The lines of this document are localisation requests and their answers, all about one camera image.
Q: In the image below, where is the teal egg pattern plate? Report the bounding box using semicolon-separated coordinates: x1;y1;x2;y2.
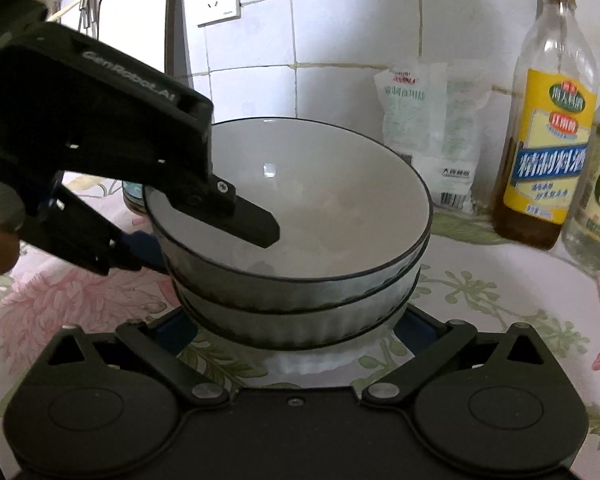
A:
122;181;146;216

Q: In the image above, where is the white cutting board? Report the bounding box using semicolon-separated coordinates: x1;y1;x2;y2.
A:
98;0;190;86

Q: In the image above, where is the white salt bag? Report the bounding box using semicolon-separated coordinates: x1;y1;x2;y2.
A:
374;58;491;214

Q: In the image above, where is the cooking wine bottle yellow label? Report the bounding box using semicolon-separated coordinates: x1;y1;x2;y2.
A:
492;0;600;249

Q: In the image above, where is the hanging metal ladle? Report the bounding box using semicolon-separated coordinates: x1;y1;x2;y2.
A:
78;0;99;39

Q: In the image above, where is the floral tablecloth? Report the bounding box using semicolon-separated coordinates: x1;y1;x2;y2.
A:
0;211;600;479

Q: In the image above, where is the white bowl black rim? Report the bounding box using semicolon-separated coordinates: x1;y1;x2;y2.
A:
145;118;432;311
172;263;422;350

